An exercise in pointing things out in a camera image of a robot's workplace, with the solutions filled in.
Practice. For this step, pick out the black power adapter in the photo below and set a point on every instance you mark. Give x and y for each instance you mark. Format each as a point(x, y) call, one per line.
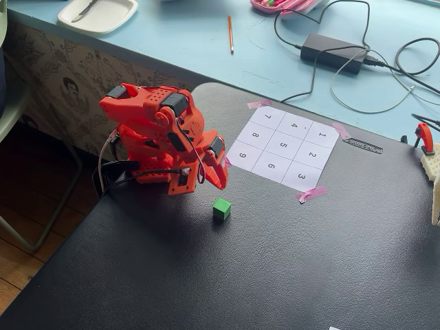
point(331, 52)

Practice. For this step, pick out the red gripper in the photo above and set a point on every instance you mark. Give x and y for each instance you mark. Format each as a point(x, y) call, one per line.
point(214, 164)

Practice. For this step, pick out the white numbered grid paper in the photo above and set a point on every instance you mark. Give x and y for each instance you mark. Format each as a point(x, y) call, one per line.
point(285, 148)

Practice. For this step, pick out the black table clamp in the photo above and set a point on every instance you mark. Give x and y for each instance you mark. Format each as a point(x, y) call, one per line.
point(113, 170)

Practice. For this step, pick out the green cube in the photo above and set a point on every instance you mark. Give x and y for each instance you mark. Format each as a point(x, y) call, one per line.
point(221, 209)

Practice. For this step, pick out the red wrist camera housing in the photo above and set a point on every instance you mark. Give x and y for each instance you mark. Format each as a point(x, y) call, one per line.
point(180, 184)

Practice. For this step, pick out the green metal chair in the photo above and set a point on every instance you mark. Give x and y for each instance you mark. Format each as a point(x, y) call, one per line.
point(13, 113)

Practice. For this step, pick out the white rectangular tray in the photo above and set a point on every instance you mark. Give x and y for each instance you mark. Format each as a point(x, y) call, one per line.
point(103, 15)

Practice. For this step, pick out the red robot arm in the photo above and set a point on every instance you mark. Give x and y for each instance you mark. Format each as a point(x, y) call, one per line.
point(137, 103)

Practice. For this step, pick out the patterned beige tablecloth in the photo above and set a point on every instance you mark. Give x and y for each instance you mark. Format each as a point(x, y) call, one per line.
point(68, 86)

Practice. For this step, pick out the pink tape strip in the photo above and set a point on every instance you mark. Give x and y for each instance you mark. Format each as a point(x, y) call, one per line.
point(227, 161)
point(340, 129)
point(259, 103)
point(310, 194)

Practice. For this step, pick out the orange pencil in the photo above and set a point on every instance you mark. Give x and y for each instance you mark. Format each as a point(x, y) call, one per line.
point(230, 34)

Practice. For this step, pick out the red and black clamp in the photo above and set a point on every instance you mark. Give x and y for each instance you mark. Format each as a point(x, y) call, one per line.
point(424, 135)

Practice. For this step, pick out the pink tray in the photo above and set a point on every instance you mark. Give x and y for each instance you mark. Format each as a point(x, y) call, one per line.
point(288, 4)

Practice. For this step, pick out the white printed robot part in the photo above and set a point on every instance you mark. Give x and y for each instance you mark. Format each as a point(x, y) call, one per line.
point(434, 168)

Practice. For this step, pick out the metal knife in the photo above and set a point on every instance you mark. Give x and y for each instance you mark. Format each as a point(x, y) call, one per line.
point(84, 11)

